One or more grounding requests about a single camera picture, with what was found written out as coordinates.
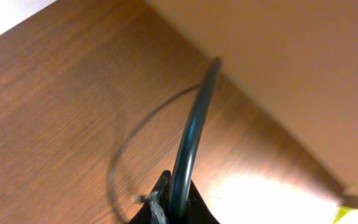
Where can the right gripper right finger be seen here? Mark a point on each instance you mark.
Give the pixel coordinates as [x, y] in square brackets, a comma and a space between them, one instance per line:
[196, 210]

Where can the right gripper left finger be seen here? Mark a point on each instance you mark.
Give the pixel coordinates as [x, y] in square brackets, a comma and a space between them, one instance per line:
[155, 204]

